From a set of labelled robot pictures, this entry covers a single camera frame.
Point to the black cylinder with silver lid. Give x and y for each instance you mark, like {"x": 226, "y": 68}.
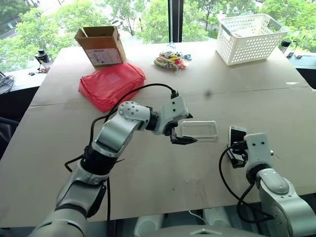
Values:
{"x": 285, "y": 45}

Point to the dark window frame post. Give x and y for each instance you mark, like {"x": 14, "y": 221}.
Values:
{"x": 175, "y": 19}

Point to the white rounded robot base part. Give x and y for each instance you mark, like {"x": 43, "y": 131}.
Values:
{"x": 148, "y": 224}
{"x": 217, "y": 217}

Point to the clear plastic phone case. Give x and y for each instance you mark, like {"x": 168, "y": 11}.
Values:
{"x": 199, "y": 130}

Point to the small black white device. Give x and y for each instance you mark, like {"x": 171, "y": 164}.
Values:
{"x": 43, "y": 57}

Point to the bag of colourful small items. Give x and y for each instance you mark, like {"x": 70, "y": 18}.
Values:
{"x": 172, "y": 60}

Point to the red zip pouch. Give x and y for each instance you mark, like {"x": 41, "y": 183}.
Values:
{"x": 112, "y": 85}

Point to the open cardboard box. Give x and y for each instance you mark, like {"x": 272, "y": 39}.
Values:
{"x": 101, "y": 47}

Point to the white smartphone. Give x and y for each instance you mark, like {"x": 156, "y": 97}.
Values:
{"x": 237, "y": 134}

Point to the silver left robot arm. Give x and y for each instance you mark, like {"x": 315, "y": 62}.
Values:
{"x": 116, "y": 134}

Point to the dark chair back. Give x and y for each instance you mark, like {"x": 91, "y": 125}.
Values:
{"x": 7, "y": 134}

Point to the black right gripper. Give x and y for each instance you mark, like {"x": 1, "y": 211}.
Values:
{"x": 239, "y": 158}

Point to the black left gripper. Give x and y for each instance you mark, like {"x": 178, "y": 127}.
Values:
{"x": 169, "y": 128}

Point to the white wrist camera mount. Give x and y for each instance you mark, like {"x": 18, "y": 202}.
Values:
{"x": 174, "y": 112}
{"x": 258, "y": 148}

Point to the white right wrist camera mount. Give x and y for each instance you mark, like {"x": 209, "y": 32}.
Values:
{"x": 258, "y": 148}

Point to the white perforated plastic basket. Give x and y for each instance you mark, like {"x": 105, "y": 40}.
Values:
{"x": 249, "y": 38}

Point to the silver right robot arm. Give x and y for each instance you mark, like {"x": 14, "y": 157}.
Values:
{"x": 279, "y": 197}

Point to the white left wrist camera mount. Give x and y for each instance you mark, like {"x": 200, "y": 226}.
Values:
{"x": 174, "y": 112}

